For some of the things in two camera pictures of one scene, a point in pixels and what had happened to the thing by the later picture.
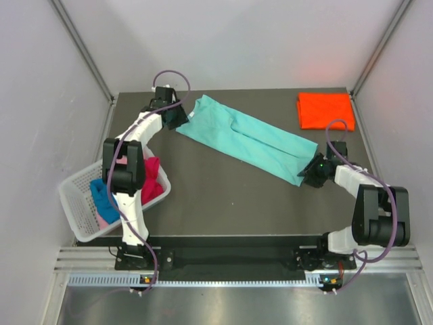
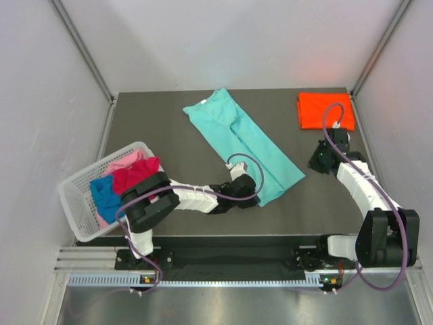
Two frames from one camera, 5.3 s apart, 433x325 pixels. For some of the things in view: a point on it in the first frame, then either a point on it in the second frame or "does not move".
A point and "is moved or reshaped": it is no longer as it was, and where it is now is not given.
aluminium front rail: [105, 258] does not move
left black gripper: [181, 119] -> [249, 203]
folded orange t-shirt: [316, 110] does not move
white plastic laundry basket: [81, 204] does not move
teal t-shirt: [218, 127] is moved or reshaped
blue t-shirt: [102, 201] does not move
